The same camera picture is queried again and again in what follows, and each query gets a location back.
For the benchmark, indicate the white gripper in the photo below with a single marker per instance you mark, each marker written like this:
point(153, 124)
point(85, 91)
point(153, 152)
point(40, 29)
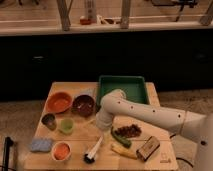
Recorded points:
point(104, 120)

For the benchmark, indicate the white handled black brush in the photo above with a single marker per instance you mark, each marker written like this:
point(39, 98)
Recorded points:
point(89, 157)

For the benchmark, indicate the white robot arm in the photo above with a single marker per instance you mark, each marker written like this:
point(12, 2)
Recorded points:
point(194, 126)

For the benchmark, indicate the green cucumber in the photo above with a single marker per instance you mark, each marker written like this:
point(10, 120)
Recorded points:
point(120, 136)

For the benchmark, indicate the dark brown bowl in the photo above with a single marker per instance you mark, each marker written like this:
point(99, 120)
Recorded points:
point(83, 105)

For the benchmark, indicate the bunch of dark grapes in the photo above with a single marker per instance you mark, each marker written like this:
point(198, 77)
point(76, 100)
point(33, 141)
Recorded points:
point(129, 131)

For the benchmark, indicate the green cup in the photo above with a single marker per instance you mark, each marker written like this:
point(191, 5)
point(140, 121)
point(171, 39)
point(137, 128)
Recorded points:
point(66, 126)

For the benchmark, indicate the green plastic tray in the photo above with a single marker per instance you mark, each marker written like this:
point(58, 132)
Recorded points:
point(133, 86)

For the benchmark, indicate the white bowl with orange inside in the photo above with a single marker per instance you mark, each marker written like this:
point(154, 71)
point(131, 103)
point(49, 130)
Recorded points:
point(61, 151)

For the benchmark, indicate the brown wooden block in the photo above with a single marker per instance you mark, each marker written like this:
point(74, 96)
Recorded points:
point(148, 148)

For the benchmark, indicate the grey metal cup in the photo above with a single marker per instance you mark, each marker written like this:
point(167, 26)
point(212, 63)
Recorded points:
point(49, 121)

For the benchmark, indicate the blue sponge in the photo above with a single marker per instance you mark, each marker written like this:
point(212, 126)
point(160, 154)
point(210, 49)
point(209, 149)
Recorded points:
point(41, 145)

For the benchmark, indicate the red object on shelf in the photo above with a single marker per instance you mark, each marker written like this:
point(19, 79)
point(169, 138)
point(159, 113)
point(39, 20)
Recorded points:
point(84, 21)

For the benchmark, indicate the black post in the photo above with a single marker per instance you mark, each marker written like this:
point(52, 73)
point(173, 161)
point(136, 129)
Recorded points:
point(8, 143)

